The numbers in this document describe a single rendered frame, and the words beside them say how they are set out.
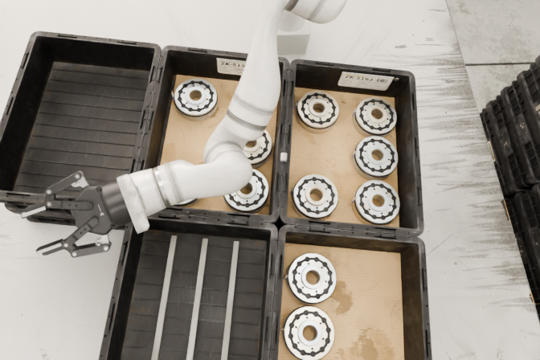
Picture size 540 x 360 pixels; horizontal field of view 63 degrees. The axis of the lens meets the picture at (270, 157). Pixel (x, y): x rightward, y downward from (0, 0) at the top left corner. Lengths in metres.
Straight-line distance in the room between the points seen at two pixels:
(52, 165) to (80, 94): 0.19
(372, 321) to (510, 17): 2.10
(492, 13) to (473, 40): 0.23
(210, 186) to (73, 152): 0.47
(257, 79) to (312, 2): 0.13
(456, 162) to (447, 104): 0.19
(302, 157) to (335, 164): 0.08
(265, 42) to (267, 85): 0.06
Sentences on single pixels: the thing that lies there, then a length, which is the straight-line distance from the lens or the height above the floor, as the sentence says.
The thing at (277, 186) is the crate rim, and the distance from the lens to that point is 0.93.
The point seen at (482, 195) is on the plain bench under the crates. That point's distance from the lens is 1.33.
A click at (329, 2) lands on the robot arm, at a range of 0.66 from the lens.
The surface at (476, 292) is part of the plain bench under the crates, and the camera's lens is 1.25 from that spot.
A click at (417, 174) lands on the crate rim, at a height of 0.93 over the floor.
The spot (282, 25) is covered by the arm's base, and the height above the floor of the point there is 0.82.
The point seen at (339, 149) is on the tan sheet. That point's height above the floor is 0.83.
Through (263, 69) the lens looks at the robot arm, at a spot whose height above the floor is 1.24.
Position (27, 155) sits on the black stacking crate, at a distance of 1.15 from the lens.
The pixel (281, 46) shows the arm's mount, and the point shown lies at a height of 0.74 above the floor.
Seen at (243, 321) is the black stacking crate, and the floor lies 0.83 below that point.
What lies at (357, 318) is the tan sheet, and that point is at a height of 0.83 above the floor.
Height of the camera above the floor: 1.79
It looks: 67 degrees down
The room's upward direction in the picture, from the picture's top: 11 degrees clockwise
